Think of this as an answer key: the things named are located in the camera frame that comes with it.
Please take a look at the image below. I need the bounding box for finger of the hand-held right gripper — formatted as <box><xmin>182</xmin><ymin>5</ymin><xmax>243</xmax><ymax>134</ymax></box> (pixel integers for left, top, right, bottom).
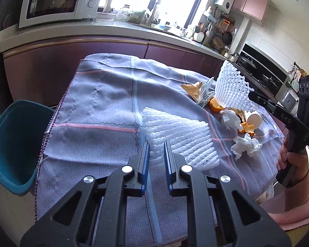
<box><xmin>248</xmin><ymin>91</ymin><xmax>277</xmax><ymax>114</ymax></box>

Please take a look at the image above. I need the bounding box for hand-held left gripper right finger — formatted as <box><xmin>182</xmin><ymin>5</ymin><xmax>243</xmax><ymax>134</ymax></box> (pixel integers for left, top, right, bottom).
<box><xmin>163</xmin><ymin>140</ymin><xmax>292</xmax><ymax>247</ymax></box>

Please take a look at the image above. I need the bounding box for steel kitchen faucet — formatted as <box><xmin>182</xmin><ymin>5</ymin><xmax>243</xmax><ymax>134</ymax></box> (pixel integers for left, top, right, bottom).
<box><xmin>151</xmin><ymin>4</ymin><xmax>160</xmax><ymax>26</ymax></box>

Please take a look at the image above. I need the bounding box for clear plastic wrapper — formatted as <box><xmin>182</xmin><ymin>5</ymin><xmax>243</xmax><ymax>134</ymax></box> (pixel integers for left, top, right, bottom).
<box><xmin>196</xmin><ymin>78</ymin><xmax>217</xmax><ymax>107</ymax></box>

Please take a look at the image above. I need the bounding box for black wok with lid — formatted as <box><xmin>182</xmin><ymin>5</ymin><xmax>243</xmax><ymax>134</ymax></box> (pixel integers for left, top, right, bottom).
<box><xmin>239</xmin><ymin>57</ymin><xmax>258</xmax><ymax>70</ymax></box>

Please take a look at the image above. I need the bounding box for black kitchen stove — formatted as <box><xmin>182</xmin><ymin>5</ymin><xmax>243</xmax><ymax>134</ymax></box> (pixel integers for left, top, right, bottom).
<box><xmin>237</xmin><ymin>44</ymin><xmax>291</xmax><ymax>96</ymax></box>

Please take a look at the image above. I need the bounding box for white tissue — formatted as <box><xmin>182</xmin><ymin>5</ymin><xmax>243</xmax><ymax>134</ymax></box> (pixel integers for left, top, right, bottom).
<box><xmin>230</xmin><ymin>133</ymin><xmax>263</xmax><ymax>160</ymax></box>
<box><xmin>220</xmin><ymin>109</ymin><xmax>244</xmax><ymax>130</ymax></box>

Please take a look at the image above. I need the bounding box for pink wall cabinet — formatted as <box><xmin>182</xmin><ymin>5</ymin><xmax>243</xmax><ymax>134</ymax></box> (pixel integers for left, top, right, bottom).
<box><xmin>232</xmin><ymin>0</ymin><xmax>269</xmax><ymax>21</ymax></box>

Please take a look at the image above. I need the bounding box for white microwave oven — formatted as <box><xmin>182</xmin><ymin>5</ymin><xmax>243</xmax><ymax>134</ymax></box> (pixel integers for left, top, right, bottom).
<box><xmin>19</xmin><ymin>0</ymin><xmax>103</xmax><ymax>29</ymax></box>

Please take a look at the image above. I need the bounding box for white foam fruit net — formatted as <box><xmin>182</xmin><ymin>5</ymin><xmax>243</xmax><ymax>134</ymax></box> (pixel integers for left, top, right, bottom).
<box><xmin>215</xmin><ymin>60</ymin><xmax>255</xmax><ymax>110</ymax></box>
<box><xmin>142</xmin><ymin>106</ymin><xmax>220</xmax><ymax>171</ymax></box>

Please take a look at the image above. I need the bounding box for white tray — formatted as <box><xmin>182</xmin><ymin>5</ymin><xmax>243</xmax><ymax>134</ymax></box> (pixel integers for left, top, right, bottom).
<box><xmin>96</xmin><ymin>13</ymin><xmax>116</xmax><ymax>21</ymax></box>

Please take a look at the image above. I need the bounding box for small orange peel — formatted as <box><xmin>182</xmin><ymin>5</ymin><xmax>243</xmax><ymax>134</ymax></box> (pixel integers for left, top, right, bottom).
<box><xmin>238</xmin><ymin>122</ymin><xmax>256</xmax><ymax>135</ymax></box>

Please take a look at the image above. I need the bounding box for teal plastic bin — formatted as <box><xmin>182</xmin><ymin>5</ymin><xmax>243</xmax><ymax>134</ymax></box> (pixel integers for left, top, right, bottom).
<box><xmin>0</xmin><ymin>100</ymin><xmax>56</xmax><ymax>196</ymax></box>

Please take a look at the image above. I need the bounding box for purple checked cloth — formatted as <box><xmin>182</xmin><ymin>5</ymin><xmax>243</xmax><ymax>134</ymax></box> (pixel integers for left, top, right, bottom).
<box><xmin>35</xmin><ymin>53</ymin><xmax>285</xmax><ymax>246</ymax></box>

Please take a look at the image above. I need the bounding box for white eggshell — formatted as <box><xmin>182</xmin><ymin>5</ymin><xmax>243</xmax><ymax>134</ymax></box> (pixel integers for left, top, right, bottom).
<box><xmin>245</xmin><ymin>110</ymin><xmax>262</xmax><ymax>129</ymax></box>

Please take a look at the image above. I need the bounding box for purple kitchen counter cabinet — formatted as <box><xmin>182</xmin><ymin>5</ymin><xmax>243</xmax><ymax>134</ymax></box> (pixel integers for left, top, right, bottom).
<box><xmin>0</xmin><ymin>18</ymin><xmax>227</xmax><ymax>108</ymax></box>

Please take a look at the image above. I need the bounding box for large orange peel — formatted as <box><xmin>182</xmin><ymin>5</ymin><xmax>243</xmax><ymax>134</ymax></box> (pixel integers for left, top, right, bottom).
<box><xmin>208</xmin><ymin>98</ymin><xmax>226</xmax><ymax>114</ymax></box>

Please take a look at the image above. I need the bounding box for gold foil wrapper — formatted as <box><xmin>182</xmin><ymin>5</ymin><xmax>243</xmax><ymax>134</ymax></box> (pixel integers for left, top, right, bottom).
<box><xmin>181</xmin><ymin>82</ymin><xmax>204</xmax><ymax>101</ymax></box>
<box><xmin>232</xmin><ymin>108</ymin><xmax>246</xmax><ymax>122</ymax></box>

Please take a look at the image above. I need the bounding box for person's right hand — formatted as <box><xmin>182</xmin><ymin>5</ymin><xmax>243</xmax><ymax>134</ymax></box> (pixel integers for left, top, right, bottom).
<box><xmin>277</xmin><ymin>137</ymin><xmax>309</xmax><ymax>180</ymax></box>

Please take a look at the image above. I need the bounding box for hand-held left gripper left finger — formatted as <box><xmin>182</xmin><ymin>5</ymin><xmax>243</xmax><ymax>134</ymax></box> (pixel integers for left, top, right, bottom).
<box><xmin>20</xmin><ymin>140</ymin><xmax>151</xmax><ymax>247</ymax></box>

